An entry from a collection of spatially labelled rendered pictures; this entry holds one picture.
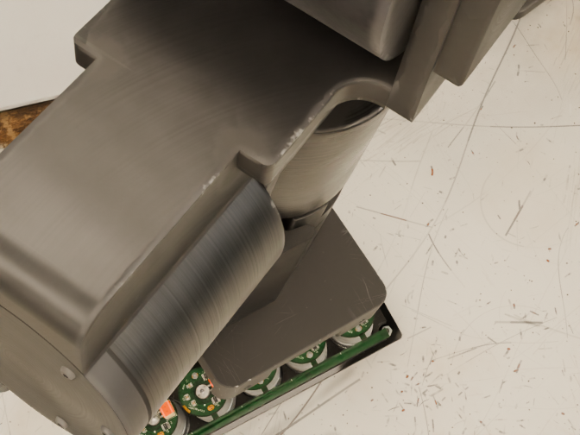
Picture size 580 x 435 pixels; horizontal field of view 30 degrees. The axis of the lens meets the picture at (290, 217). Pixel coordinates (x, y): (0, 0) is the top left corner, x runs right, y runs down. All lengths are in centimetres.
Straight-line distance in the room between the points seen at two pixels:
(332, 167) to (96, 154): 8
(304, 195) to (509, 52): 40
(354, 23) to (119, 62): 5
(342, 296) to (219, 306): 12
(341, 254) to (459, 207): 28
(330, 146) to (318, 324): 10
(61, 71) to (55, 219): 48
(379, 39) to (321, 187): 8
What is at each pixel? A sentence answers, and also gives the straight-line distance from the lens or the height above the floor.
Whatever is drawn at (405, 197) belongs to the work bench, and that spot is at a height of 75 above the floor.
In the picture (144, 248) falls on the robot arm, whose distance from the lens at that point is 20.
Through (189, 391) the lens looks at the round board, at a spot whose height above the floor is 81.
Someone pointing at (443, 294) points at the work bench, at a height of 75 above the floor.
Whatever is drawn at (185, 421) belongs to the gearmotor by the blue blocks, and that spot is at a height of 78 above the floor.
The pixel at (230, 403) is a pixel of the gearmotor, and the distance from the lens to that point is 58.
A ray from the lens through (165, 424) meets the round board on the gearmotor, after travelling 55.
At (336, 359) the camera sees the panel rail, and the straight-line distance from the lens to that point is 55.
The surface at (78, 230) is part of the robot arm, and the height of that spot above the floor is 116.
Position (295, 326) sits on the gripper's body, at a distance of 34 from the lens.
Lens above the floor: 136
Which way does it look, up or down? 75 degrees down
